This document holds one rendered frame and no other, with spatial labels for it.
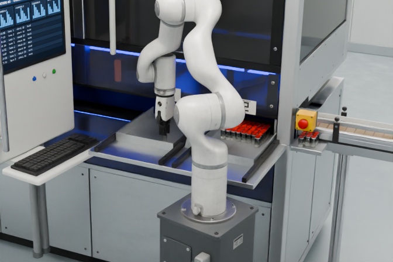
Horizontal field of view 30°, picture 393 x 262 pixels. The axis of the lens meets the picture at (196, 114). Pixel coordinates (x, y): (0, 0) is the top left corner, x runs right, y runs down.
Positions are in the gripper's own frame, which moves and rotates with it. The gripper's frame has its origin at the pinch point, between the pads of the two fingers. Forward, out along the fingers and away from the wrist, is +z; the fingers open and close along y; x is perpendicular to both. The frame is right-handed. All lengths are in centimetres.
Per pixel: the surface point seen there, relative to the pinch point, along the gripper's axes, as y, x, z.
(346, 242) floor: 104, -61, 92
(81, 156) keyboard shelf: -12.5, 32.1, 13.5
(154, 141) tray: -6.8, 1.1, 3.0
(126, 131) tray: 1.1, 18.5, 4.8
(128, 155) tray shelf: -17.5, 7.0, 6.1
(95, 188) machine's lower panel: 20, 46, 45
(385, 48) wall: 479, -15, 78
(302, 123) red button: 15, -53, -7
